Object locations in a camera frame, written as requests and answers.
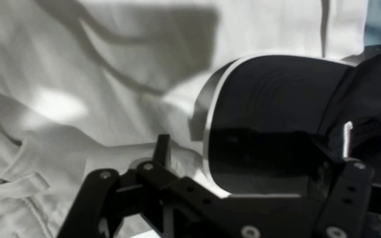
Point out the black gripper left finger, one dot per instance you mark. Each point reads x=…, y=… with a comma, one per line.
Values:
x=111, y=198

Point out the black cap with white trim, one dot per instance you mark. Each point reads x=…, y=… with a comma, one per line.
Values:
x=277, y=100

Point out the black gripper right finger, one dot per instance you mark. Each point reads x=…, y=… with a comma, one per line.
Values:
x=353, y=193

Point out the white shorts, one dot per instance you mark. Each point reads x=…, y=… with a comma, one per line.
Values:
x=88, y=66

